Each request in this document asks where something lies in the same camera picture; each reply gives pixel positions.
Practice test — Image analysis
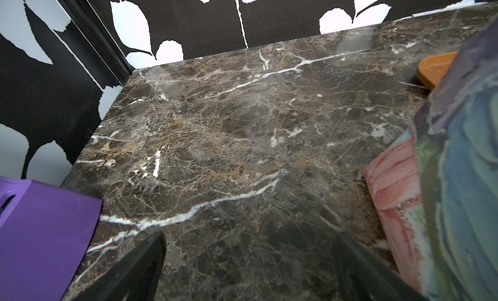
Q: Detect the purple plastic box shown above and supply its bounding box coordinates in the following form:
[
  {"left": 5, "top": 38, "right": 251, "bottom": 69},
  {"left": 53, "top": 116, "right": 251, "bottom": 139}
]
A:
[{"left": 1, "top": 177, "right": 102, "bottom": 300}]

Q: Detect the brown plastic tray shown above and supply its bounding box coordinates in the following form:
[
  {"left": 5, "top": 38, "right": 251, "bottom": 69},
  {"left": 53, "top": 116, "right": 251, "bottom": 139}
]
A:
[{"left": 417, "top": 52, "right": 458, "bottom": 90}]

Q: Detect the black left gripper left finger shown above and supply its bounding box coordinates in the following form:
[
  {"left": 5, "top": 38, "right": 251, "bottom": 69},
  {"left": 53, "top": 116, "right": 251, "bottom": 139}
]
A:
[{"left": 74, "top": 232, "right": 167, "bottom": 300}]

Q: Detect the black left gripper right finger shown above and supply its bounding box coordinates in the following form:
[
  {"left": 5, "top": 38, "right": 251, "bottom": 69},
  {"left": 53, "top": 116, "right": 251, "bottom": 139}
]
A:
[{"left": 337, "top": 233, "right": 426, "bottom": 300}]

